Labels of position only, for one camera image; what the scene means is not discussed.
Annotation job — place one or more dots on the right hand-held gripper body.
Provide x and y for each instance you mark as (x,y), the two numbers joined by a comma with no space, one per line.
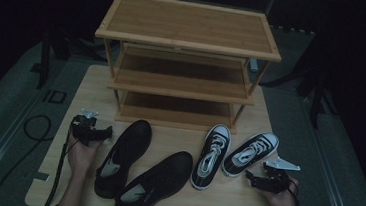
(277,183)

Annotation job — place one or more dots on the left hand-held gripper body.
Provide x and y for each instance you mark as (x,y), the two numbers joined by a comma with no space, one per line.
(83,127)

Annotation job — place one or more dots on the black slip-on shoe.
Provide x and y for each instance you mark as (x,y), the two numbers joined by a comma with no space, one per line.
(134,139)
(168,172)

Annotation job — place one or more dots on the black white canvas sneaker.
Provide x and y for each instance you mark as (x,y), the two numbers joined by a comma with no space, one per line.
(211,152)
(266,140)

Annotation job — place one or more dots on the wooden three-tier shoe rack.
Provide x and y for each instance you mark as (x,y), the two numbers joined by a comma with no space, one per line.
(184,23)

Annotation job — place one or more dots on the person's right hand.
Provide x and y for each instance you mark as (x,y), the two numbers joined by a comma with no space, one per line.
(284,204)

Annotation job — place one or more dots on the person's left hand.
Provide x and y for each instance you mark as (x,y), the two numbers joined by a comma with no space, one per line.
(81,157)

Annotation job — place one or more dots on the black metal stand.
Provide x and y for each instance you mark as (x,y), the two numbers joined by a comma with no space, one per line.
(316,101)
(43,67)

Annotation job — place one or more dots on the black floor socket frame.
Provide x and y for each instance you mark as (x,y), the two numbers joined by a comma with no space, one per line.
(47,96)

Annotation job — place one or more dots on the grey metal post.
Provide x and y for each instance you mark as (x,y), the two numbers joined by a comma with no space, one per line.
(254,65)

